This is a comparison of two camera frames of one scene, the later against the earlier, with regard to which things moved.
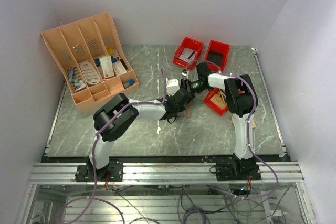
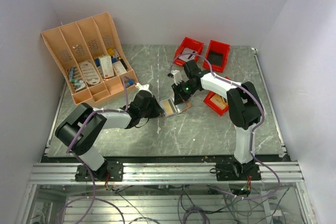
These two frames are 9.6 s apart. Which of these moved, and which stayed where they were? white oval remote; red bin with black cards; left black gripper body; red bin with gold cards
Moved: left black gripper body
Stayed: white oval remote; red bin with gold cards; red bin with black cards
